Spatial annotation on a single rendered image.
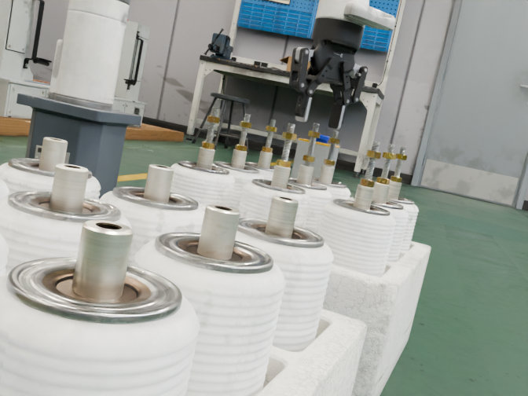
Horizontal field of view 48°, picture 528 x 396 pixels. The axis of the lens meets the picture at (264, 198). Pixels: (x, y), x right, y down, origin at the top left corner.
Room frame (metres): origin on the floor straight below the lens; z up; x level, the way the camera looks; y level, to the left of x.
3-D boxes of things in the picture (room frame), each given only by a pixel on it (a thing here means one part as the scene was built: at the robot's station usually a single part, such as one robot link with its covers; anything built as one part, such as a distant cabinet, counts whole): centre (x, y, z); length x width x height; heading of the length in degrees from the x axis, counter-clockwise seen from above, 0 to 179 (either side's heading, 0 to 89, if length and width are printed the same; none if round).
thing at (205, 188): (0.86, 0.09, 0.16); 0.10 x 0.10 x 0.18
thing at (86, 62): (0.98, 0.32, 0.39); 0.09 x 0.09 x 0.17; 77
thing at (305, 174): (0.93, -0.06, 0.26); 0.02 x 0.02 x 0.03
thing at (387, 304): (0.93, -0.06, 0.09); 0.39 x 0.39 x 0.18; 70
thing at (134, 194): (0.52, 0.09, 0.25); 0.08 x 0.08 x 0.01
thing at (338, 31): (0.93, -0.06, 0.46); 0.08 x 0.08 x 0.09
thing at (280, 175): (0.82, -0.02, 0.26); 0.02 x 0.02 x 0.03
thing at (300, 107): (0.90, -0.02, 0.38); 0.03 x 0.01 x 0.05; 128
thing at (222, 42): (5.34, 0.64, 0.87); 0.41 x 0.17 x 0.25; 167
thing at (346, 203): (0.78, -0.13, 0.25); 0.08 x 0.08 x 0.01
